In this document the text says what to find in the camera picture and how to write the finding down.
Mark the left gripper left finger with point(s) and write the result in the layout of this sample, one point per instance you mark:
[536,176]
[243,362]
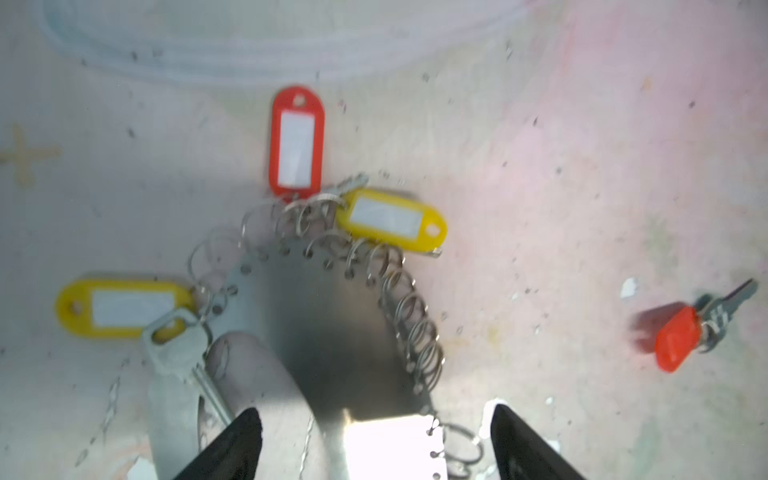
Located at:
[234,453]

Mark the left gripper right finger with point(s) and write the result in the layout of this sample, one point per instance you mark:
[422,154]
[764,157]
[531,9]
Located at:
[521,453]

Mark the metal key organizer plate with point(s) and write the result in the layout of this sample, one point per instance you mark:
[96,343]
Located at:
[346,320]

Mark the red-capped key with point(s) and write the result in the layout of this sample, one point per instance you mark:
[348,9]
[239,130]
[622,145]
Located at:
[693,329]

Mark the silver key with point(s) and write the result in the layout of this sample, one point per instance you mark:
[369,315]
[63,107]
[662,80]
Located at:
[184,357]

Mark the yellow key tag left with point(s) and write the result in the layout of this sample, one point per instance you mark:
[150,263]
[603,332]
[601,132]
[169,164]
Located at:
[101,308]

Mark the red key tag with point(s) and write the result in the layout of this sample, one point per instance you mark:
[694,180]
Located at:
[296,146]

